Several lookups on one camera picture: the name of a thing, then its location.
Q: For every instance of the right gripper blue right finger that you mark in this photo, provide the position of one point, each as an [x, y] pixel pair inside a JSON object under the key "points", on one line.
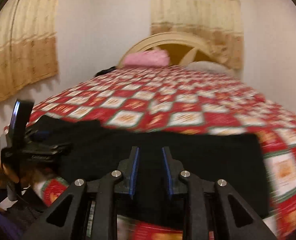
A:
{"points": [[214, 209]]}

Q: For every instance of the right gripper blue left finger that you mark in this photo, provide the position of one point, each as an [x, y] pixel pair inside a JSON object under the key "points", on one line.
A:
{"points": [[88, 205]]}

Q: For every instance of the black pants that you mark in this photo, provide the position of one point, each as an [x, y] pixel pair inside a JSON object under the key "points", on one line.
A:
{"points": [[93, 151]]}

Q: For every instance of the person left hand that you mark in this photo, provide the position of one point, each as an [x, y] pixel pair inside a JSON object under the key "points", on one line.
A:
{"points": [[8, 175]]}

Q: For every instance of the black item beside bed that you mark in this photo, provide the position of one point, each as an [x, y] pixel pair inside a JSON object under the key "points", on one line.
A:
{"points": [[105, 71]]}

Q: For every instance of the red patchwork teddy bedspread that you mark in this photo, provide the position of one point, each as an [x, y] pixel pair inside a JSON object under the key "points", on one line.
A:
{"points": [[190, 102]]}

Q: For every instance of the striped pillow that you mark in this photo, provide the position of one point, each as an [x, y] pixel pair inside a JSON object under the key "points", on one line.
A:
{"points": [[210, 67]]}

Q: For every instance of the pink folded blanket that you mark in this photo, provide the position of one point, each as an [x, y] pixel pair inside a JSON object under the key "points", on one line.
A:
{"points": [[149, 58]]}

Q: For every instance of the cream wooden headboard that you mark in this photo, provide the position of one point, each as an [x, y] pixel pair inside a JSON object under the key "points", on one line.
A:
{"points": [[183, 48]]}

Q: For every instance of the beige curtain behind headboard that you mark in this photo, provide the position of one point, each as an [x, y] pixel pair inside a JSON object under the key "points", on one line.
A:
{"points": [[218, 22]]}

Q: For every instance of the beige curtain on side wall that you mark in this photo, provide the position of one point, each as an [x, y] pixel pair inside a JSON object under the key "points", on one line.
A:
{"points": [[27, 44]]}

